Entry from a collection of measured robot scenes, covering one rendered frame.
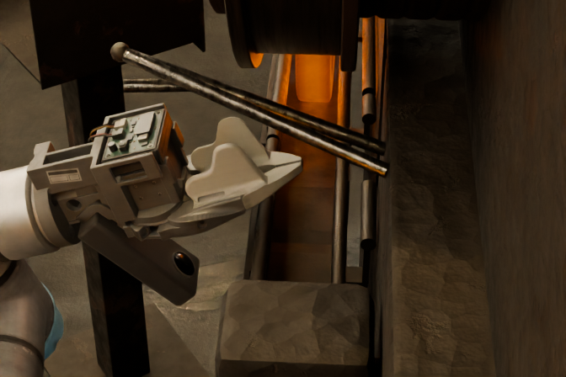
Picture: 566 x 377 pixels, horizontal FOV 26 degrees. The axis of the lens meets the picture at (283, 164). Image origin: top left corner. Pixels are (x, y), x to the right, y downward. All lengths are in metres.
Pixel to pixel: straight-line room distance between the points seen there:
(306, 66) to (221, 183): 0.23
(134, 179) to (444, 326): 0.35
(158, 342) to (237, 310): 1.10
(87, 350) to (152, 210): 0.92
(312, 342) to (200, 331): 1.15
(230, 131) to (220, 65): 1.53
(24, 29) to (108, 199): 0.55
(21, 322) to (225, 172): 0.24
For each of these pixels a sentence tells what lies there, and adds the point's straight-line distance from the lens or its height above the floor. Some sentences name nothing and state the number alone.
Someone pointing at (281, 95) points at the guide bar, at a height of 0.71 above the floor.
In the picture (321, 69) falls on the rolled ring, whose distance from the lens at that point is 1.16.
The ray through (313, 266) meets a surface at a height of 0.66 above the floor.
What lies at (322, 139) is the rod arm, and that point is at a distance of 0.80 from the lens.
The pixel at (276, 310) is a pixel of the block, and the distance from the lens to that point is 0.79.
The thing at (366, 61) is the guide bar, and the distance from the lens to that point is 1.11.
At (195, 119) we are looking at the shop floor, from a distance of 2.35.
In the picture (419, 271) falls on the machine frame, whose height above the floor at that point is 0.87.
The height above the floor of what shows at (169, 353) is 0.01.
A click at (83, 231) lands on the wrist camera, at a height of 0.70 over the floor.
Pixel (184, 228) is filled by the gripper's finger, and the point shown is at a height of 0.73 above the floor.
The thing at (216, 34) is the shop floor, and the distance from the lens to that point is 2.61.
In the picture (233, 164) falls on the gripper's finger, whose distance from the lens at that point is 0.96.
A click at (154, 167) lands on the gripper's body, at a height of 0.78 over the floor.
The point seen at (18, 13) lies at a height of 0.59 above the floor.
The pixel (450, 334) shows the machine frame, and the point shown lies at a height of 0.87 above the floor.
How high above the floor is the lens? 1.35
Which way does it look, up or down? 37 degrees down
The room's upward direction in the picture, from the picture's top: straight up
